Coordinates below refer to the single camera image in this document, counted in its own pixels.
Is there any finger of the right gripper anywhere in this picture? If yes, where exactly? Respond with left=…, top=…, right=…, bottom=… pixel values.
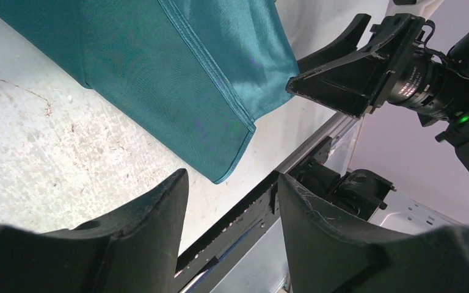
left=297, top=13, right=371, bottom=73

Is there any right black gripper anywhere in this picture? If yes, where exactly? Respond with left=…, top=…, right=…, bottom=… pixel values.
left=286, top=13, right=469, bottom=172

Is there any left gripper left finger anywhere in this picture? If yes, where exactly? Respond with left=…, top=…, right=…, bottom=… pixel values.
left=0, top=168, right=189, bottom=292

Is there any aluminium frame rail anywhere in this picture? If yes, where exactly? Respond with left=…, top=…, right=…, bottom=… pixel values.
left=275, top=114, right=362, bottom=175

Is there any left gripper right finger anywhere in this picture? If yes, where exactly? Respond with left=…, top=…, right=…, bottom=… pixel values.
left=277, top=174, right=469, bottom=292

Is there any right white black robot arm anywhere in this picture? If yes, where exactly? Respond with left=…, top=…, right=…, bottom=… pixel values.
left=286, top=13, right=469, bottom=234

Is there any teal cloth napkin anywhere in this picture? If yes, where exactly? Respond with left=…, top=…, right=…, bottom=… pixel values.
left=0, top=1, right=299, bottom=184

